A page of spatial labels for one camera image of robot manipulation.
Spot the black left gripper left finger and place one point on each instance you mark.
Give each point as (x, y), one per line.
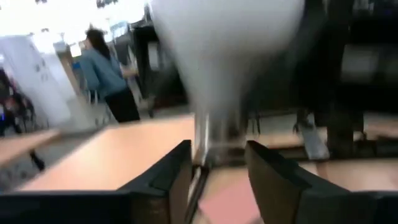
(93, 208)

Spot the beech desk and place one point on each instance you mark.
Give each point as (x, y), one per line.
(109, 155)

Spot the white frosted lightbulb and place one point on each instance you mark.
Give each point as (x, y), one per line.
(224, 46)

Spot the pink notebook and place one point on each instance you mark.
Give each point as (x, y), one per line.
(227, 202)

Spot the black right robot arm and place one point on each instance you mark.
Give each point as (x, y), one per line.
(342, 130)

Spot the person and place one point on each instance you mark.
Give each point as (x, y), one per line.
(105, 74)

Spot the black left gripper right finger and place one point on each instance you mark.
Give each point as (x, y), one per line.
(311, 208)

